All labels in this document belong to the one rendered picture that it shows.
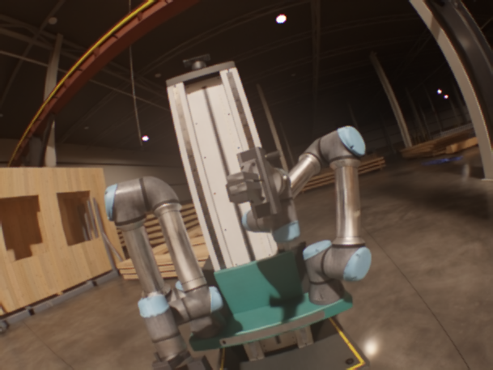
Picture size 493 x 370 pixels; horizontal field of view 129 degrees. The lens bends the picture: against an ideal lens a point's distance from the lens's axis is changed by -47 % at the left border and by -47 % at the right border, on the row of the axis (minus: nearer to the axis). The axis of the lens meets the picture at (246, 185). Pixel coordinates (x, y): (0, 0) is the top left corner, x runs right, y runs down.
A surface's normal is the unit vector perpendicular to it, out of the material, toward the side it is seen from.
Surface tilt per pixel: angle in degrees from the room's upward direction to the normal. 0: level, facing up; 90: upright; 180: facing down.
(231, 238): 90
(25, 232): 90
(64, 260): 90
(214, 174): 90
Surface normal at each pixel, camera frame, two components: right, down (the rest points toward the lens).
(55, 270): 0.92, -0.28
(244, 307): 0.03, -0.04
